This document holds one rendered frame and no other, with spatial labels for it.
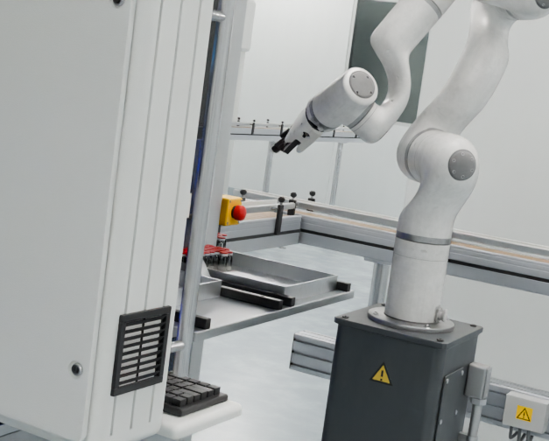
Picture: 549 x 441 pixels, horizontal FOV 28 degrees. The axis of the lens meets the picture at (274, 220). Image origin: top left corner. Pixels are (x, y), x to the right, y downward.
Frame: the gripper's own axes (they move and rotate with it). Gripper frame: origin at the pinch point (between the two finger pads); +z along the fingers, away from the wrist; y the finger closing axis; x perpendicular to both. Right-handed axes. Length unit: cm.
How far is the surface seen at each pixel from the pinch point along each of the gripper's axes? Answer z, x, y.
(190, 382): -31, 1, -74
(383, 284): 72, -67, 31
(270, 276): 21.8, -18.8, -18.6
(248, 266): 28.9, -14.6, -16.1
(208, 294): 0.8, -2.4, -42.4
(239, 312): -8.7, -7.3, -46.3
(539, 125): 56, -87, 109
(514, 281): 34, -87, 35
